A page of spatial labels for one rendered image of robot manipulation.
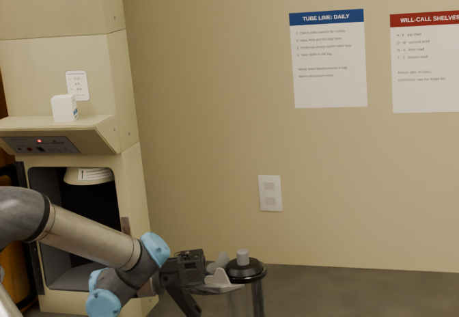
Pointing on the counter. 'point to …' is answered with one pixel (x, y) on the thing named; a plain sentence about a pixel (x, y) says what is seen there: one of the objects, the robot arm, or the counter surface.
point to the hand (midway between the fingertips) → (242, 279)
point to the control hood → (79, 138)
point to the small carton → (64, 108)
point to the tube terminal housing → (109, 59)
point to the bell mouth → (88, 175)
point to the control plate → (41, 144)
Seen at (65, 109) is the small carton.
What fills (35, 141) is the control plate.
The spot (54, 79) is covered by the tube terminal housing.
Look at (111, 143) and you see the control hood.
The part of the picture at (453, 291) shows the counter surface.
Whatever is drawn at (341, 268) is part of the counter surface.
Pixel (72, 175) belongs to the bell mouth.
